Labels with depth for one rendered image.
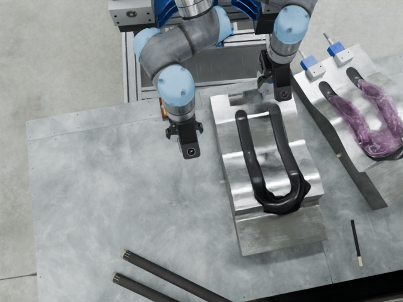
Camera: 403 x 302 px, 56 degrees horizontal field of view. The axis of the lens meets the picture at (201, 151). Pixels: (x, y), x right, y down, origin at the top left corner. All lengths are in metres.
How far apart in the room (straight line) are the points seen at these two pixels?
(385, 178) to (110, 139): 0.87
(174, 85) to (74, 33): 1.76
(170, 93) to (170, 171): 0.51
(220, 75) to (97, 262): 1.17
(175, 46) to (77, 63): 1.58
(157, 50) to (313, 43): 1.68
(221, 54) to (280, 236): 1.17
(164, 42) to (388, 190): 0.77
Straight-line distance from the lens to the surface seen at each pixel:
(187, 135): 0.96
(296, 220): 1.20
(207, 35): 0.88
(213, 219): 1.23
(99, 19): 2.52
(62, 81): 2.39
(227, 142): 1.19
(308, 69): 1.32
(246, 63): 2.06
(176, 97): 0.79
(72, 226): 1.29
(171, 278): 1.16
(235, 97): 1.26
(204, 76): 2.02
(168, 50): 0.86
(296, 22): 0.94
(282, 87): 1.10
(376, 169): 1.24
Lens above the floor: 2.02
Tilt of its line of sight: 75 degrees down
